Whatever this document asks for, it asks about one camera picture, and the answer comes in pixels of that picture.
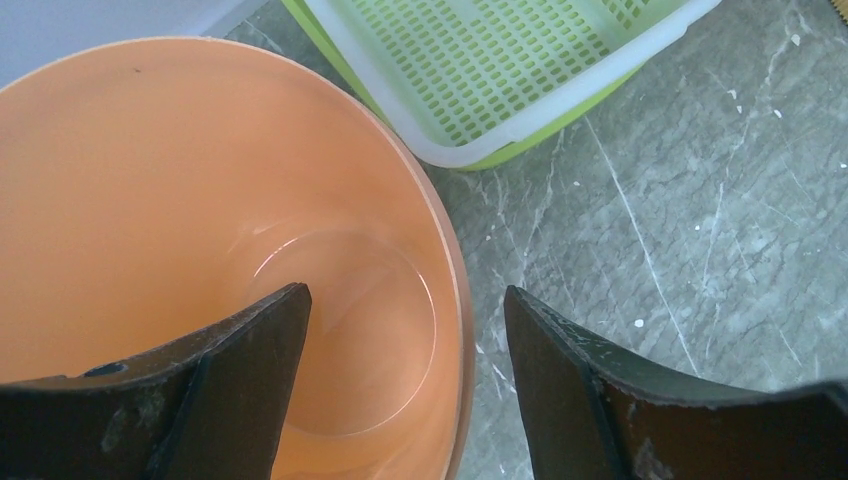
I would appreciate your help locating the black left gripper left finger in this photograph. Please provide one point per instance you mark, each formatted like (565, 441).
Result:
(208, 405)

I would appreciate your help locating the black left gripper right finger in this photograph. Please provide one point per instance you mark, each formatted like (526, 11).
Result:
(592, 409)

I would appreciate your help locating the large orange plastic bucket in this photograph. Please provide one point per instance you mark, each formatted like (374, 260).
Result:
(151, 188)

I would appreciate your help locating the white perforated basket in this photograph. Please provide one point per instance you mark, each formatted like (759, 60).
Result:
(503, 73)

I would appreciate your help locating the green tray under basket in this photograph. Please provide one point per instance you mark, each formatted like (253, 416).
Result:
(331, 60)

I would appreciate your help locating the yellow slatted waste basket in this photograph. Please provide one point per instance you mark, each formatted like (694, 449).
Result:
(841, 7)

